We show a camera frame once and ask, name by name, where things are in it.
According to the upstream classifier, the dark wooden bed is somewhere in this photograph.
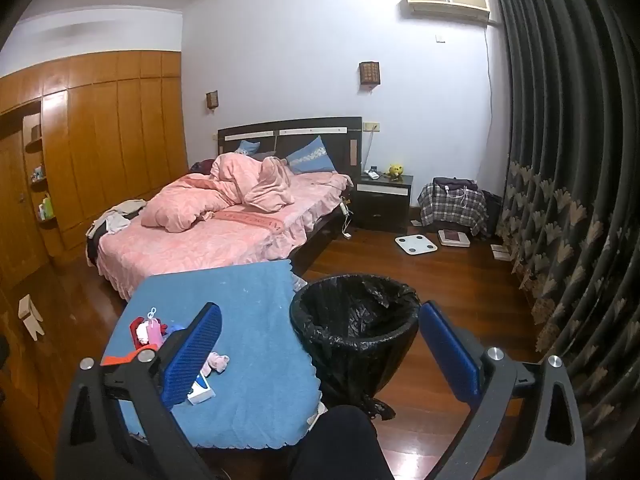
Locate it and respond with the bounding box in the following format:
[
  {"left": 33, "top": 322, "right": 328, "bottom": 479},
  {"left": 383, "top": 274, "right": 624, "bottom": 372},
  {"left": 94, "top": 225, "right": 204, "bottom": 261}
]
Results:
[{"left": 86, "top": 116, "right": 363, "bottom": 303}]

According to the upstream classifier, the blue table cloth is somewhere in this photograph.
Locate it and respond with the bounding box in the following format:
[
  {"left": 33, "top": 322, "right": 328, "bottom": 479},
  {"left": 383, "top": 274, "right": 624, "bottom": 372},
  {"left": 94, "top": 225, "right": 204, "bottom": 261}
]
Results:
[{"left": 100, "top": 260, "right": 323, "bottom": 450}]

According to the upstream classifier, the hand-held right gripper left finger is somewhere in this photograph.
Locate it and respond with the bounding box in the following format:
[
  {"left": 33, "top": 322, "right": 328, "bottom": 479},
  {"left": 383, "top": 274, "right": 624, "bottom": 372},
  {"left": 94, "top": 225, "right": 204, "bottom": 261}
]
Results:
[{"left": 55, "top": 301, "right": 226, "bottom": 480}]

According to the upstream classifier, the pink quilt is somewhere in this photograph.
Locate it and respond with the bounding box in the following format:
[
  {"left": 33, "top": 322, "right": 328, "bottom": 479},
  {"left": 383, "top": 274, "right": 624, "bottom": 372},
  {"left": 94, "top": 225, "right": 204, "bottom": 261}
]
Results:
[{"left": 141, "top": 152, "right": 296, "bottom": 233}]

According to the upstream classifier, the beige clothes pile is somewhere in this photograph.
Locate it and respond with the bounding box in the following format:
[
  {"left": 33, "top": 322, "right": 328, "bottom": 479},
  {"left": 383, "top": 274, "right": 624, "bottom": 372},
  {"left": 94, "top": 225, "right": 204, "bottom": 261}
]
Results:
[{"left": 86, "top": 199, "right": 147, "bottom": 241}]

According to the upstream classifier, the pink face mask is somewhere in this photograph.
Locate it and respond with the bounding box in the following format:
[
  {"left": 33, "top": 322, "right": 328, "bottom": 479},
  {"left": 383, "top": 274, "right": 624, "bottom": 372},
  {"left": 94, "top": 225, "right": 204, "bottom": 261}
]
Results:
[{"left": 145, "top": 306, "right": 166, "bottom": 346}]

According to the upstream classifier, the white bathroom scale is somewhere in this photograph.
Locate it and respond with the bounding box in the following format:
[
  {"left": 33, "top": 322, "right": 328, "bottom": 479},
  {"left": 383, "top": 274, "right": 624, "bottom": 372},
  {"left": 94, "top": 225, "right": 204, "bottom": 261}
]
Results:
[{"left": 395, "top": 234, "right": 439, "bottom": 257}]

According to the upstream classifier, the beige air conditioner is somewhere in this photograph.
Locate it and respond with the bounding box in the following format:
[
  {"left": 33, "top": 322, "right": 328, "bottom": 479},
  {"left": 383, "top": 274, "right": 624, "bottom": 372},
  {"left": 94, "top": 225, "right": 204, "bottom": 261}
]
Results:
[{"left": 407, "top": 0, "right": 491, "bottom": 25}]

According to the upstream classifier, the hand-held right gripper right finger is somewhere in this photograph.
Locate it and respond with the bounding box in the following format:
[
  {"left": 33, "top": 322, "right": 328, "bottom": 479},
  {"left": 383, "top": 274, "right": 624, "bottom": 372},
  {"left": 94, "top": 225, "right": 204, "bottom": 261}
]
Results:
[{"left": 419, "top": 300, "right": 587, "bottom": 480}]

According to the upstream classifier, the wooden wardrobe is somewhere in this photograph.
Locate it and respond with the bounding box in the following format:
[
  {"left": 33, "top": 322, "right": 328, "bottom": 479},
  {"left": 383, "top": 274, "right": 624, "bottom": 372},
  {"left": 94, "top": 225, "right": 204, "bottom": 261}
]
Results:
[{"left": 0, "top": 50, "right": 190, "bottom": 301}]

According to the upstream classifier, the red wrapper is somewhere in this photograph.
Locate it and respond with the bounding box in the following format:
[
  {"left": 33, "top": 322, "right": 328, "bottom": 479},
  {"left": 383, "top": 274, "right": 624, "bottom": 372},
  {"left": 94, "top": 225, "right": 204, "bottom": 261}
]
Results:
[{"left": 129, "top": 316, "right": 162, "bottom": 350}]

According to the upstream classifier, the white scale with dark centre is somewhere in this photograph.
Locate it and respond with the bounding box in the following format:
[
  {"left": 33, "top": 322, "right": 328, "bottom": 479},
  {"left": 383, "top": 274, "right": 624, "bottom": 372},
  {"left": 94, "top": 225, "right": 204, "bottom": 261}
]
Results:
[{"left": 437, "top": 229, "right": 472, "bottom": 249}]

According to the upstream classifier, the small wooden stool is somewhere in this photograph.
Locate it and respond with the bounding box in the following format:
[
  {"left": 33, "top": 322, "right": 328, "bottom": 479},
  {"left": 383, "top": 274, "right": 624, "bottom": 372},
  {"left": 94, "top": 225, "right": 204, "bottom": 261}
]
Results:
[{"left": 18, "top": 295, "right": 44, "bottom": 341}]

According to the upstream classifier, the dark bag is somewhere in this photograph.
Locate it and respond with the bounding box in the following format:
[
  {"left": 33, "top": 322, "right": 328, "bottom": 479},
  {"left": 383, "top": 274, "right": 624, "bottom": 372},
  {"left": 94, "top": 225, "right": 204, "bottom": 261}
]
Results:
[{"left": 432, "top": 176, "right": 481, "bottom": 193}]

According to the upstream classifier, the black lined trash bin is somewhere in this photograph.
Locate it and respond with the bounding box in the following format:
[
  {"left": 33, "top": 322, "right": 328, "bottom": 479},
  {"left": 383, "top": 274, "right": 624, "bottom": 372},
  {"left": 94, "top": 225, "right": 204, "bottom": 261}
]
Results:
[{"left": 289, "top": 274, "right": 421, "bottom": 420}]

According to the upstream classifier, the white and blue small box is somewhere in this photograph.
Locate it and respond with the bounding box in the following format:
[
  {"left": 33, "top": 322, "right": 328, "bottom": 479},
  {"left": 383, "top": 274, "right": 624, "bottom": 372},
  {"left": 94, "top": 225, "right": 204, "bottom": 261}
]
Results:
[{"left": 186, "top": 374, "right": 215, "bottom": 406}]

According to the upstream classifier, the dark patterned curtain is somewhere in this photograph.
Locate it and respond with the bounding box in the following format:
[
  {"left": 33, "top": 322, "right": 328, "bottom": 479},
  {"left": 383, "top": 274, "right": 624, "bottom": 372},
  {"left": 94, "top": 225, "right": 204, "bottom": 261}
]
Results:
[{"left": 487, "top": 0, "right": 640, "bottom": 480}]

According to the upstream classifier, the large blue pillow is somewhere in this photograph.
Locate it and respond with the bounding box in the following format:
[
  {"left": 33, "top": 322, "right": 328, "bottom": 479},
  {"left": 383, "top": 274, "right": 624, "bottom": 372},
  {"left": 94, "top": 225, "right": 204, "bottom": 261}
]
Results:
[{"left": 285, "top": 135, "right": 337, "bottom": 175}]

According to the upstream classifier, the dark nightstand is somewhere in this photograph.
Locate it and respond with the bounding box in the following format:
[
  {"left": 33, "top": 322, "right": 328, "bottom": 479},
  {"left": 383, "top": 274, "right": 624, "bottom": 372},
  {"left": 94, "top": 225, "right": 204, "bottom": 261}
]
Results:
[{"left": 350, "top": 172, "right": 415, "bottom": 233}]

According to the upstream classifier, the plaid cloth bag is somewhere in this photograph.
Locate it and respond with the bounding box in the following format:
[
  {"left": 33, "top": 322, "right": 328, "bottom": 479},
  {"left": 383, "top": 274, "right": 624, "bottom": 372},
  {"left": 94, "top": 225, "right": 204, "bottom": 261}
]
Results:
[{"left": 418, "top": 182, "right": 488, "bottom": 236}]

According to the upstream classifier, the person's dark trouser leg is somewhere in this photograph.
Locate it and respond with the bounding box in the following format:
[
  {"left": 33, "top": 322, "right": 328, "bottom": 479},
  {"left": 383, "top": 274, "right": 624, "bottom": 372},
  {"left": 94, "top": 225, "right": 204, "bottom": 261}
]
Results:
[{"left": 287, "top": 405, "right": 396, "bottom": 480}]

